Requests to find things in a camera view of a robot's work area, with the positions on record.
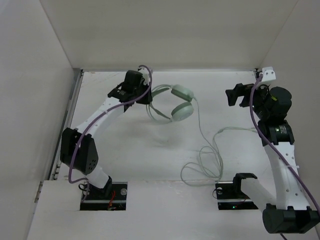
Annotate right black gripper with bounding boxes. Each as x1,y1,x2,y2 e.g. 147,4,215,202
225,80,270,120

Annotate mint green headphones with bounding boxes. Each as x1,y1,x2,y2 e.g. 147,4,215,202
146,84,195,124

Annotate pale green headphone cable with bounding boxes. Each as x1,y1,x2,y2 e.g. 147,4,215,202
180,96,258,187

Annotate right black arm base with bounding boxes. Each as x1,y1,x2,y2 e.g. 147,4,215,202
212,181,258,211

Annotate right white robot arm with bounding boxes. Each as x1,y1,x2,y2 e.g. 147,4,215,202
225,83,320,234

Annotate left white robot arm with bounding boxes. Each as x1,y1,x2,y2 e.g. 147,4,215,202
60,65,153,199

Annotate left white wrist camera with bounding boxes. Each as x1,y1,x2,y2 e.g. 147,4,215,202
138,65,153,85

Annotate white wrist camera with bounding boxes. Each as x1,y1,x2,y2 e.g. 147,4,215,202
259,66,277,85
138,65,153,85

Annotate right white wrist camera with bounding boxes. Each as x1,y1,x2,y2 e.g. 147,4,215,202
259,66,277,85

